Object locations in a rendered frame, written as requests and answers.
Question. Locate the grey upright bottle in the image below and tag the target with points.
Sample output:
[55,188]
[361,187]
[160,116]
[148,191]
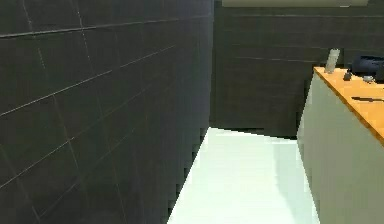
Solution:
[332,60]

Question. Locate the white counter with orange top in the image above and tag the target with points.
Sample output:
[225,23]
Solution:
[340,160]

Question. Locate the small dark grey shaker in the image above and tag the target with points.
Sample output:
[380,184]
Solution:
[347,76]

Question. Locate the black knife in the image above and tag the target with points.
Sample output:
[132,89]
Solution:
[366,99]

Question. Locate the small grey cup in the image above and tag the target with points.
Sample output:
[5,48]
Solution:
[368,79]

